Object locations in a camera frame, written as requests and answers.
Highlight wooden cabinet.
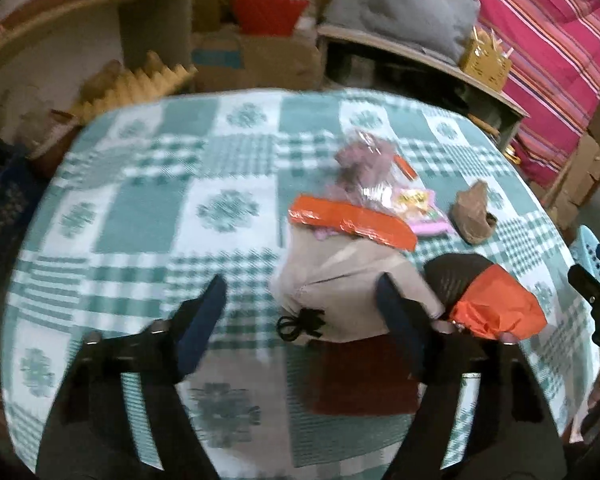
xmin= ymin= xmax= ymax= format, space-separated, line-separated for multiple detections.
xmin=317 ymin=25 xmax=531 ymax=141

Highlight red plastic basin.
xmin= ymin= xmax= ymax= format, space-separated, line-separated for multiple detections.
xmin=231 ymin=0 xmax=311 ymax=37

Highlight cardboard sheets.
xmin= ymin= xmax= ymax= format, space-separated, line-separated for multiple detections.
xmin=545 ymin=50 xmax=600 ymax=221

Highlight white drawstring pouch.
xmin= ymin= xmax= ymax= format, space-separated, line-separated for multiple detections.
xmin=270 ymin=225 xmax=446 ymax=346

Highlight black cylinder can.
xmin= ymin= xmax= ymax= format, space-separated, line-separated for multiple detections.
xmin=424 ymin=253 xmax=491 ymax=321

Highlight cardboard box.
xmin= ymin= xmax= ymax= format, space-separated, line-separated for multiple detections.
xmin=192 ymin=30 xmax=326 ymax=93

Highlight light blue plastic basket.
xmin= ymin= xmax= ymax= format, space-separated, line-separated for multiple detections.
xmin=570 ymin=225 xmax=600 ymax=301

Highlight dark red scouring pad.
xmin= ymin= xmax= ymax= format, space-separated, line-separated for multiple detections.
xmin=310 ymin=332 xmax=423 ymax=416

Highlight clear plastic bag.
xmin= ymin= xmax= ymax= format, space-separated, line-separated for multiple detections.
xmin=332 ymin=130 xmax=421 ymax=211

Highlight yellow chopstick holder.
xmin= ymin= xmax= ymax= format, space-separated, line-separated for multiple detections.
xmin=459 ymin=37 xmax=513 ymax=91

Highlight dark blue plastic crate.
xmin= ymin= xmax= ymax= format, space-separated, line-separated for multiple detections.
xmin=0 ymin=140 xmax=46 ymax=281

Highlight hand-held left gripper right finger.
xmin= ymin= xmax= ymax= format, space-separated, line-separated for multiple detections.
xmin=375 ymin=271 xmax=568 ymax=480

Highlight large potato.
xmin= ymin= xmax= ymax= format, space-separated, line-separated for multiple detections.
xmin=80 ymin=60 xmax=123 ymax=101

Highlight pink snack packet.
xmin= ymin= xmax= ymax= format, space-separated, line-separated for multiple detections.
xmin=390 ymin=186 xmax=456 ymax=237

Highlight brown round basket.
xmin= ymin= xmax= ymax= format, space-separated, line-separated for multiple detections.
xmin=27 ymin=110 xmax=81 ymax=173

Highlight brown paper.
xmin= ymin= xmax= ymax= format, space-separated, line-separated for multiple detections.
xmin=449 ymin=181 xmax=498 ymax=245

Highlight yellow egg tray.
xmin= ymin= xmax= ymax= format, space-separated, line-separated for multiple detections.
xmin=70 ymin=50 xmax=198 ymax=121

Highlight long orange wrapper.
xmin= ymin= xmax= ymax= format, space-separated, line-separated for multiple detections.
xmin=288 ymin=195 xmax=417 ymax=252

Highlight green checkered tablecloth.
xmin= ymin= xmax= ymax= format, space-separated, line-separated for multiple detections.
xmin=0 ymin=89 xmax=600 ymax=476

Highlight wooden shelf unit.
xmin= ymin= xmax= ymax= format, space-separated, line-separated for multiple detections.
xmin=0 ymin=0 xmax=196 ymax=106

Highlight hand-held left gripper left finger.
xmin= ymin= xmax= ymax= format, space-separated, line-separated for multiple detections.
xmin=37 ymin=275 xmax=228 ymax=480

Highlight grey cushion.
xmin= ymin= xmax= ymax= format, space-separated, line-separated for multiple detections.
xmin=325 ymin=0 xmax=481 ymax=68

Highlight red striped cloth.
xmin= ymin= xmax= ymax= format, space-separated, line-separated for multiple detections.
xmin=425 ymin=0 xmax=600 ymax=188

